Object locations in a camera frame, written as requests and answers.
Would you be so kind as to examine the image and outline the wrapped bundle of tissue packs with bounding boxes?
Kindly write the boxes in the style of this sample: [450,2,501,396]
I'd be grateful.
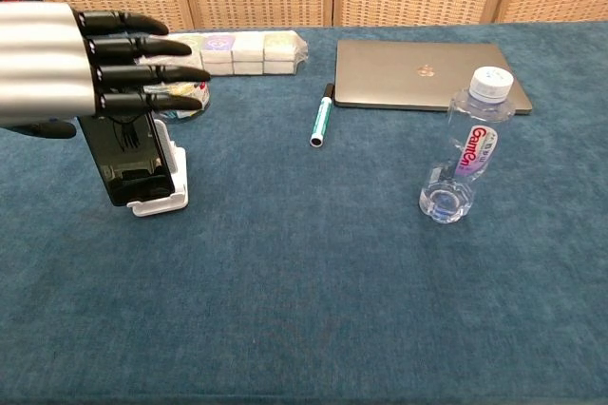
[161,29,310,77]

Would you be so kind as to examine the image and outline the clear plastic water bottle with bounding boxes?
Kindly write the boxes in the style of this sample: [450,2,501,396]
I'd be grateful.
[418,66,516,225]

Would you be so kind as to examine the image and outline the blue velvet tablecloth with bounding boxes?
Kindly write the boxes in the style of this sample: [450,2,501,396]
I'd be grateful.
[0,19,608,405]

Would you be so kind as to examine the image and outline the white phone stand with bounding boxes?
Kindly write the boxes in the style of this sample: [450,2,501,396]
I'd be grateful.
[125,118,190,220]

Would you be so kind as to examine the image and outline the grey closed laptop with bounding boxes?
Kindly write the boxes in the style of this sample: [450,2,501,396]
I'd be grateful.
[332,38,534,116]

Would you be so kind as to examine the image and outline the clear jar of binder clips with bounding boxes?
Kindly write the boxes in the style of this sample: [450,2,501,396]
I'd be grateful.
[141,53,212,124]

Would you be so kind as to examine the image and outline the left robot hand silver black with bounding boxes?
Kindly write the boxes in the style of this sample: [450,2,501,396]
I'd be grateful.
[0,1,212,141]

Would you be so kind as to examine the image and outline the black smartphone blue edge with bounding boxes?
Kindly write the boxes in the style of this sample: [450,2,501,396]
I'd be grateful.
[76,109,175,208]

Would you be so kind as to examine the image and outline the green whiteboard marker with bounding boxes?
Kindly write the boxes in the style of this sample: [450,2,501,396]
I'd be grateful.
[310,82,335,148]

